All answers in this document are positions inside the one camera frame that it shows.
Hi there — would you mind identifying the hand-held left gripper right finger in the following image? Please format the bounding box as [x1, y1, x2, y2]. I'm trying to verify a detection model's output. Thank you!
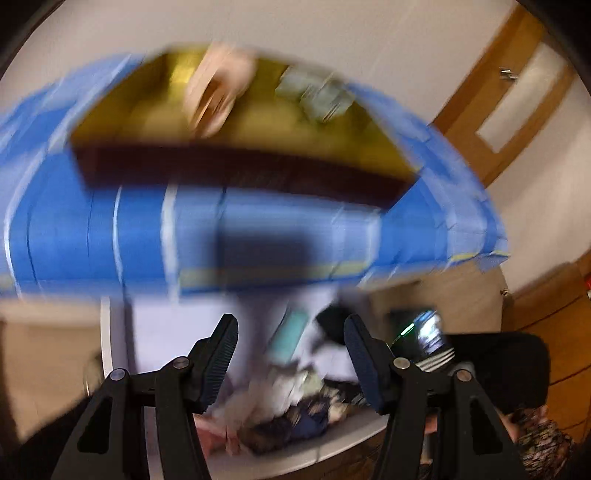
[344, 314, 529, 480]

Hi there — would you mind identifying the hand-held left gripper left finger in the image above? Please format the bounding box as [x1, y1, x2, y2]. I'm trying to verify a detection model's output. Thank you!
[50, 313, 240, 480]

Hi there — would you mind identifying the black cloth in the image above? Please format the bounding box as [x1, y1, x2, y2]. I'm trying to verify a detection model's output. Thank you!
[316, 302, 356, 347]

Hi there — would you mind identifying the white drawer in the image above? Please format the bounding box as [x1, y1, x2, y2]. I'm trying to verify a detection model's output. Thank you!
[99, 281, 407, 474]

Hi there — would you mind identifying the teal cloth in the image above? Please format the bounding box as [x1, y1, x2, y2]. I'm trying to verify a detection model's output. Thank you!
[270, 308, 308, 366]

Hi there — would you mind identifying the pink cloth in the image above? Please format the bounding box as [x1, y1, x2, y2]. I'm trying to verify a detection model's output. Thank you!
[194, 408, 252, 457]

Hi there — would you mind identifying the dark blue cloth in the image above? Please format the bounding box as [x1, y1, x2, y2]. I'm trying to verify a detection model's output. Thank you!
[256, 401, 334, 454]

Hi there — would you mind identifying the dark red box gold inside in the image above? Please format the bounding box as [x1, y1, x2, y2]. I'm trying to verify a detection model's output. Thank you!
[69, 44, 423, 210]

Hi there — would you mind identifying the white patterned cloth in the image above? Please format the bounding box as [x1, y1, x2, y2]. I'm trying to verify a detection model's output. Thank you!
[274, 65, 356, 123]

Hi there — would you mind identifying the beige cloth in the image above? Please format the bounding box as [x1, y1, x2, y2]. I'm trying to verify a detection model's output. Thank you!
[182, 41, 257, 139]

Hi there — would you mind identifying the wooden cabinet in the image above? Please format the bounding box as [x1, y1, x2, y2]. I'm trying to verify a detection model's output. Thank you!
[503, 263, 591, 430]

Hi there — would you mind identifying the person's patterned garment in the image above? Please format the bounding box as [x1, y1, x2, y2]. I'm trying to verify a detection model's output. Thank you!
[508, 405, 579, 480]

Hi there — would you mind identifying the blue plaid blanket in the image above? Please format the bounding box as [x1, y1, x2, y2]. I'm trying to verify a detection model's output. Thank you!
[0, 53, 511, 301]

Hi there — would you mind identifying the wooden door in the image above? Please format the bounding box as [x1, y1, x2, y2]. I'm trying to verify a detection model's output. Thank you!
[431, 7, 578, 185]

